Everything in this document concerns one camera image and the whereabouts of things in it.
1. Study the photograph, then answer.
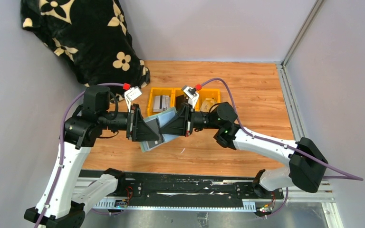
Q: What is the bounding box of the black floral blanket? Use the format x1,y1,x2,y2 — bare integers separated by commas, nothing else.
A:
20,0,150,96

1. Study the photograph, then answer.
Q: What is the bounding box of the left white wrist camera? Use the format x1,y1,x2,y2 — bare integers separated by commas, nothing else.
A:
124,86,142,112

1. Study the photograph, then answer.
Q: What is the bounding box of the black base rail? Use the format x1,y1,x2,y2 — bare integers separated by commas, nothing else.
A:
48,170,336,212

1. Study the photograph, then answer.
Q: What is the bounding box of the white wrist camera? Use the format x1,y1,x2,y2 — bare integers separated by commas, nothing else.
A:
124,86,142,112
182,85,199,109

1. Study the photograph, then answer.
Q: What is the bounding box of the aluminium frame post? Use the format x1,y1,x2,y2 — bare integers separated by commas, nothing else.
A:
281,0,325,68

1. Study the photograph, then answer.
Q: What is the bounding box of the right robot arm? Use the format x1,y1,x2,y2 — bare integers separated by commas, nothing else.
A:
159,102,327,197

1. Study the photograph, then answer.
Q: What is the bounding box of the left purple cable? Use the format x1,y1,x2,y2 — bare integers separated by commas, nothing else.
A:
33,82,131,228

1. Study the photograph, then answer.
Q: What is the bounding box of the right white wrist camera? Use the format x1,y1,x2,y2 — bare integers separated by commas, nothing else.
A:
182,85,199,109

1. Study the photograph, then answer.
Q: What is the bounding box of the middle yellow plastic bin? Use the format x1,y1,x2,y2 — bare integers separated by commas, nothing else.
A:
174,88,185,102

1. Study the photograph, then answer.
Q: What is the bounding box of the green card holder wallet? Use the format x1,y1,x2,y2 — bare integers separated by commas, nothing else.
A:
140,107,178,152

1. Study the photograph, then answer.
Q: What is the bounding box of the left yellow plastic bin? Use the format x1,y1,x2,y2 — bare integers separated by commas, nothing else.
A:
145,87,176,125

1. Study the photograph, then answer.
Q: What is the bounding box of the purple cable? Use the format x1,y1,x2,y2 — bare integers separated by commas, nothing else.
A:
33,82,131,228
194,77,364,181

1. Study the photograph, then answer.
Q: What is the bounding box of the silver cards stack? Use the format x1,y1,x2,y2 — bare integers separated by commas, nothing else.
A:
152,95,171,113

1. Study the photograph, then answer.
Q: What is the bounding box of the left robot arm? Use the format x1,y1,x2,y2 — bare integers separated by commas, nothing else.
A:
24,83,158,228

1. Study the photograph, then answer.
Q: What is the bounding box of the black cards stack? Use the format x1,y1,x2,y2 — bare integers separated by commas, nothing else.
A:
175,95,188,111

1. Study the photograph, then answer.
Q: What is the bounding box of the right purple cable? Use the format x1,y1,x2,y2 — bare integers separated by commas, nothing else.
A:
194,77,364,181

